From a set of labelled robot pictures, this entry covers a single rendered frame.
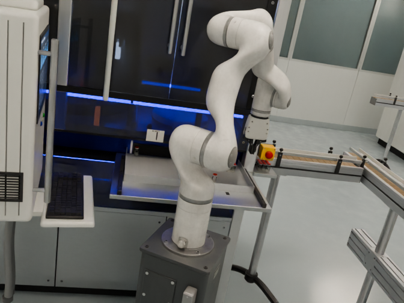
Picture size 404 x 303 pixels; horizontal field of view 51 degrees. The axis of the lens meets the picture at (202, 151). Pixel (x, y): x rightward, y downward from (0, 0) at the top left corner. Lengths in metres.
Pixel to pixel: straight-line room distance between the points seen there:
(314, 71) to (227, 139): 5.95
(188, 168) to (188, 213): 0.15
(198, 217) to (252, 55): 0.56
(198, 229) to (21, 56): 0.81
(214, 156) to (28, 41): 0.70
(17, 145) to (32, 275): 1.09
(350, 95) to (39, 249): 6.10
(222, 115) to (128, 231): 1.16
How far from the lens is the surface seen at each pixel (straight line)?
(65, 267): 2.47
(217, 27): 1.42
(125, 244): 2.37
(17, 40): 1.50
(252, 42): 1.36
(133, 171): 2.01
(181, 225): 1.47
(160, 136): 2.10
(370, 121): 7.90
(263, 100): 1.78
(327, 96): 7.42
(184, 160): 1.39
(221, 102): 1.35
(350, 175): 2.58
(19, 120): 1.56
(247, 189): 1.98
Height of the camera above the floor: 1.68
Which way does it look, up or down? 19 degrees down
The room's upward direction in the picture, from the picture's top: 10 degrees clockwise
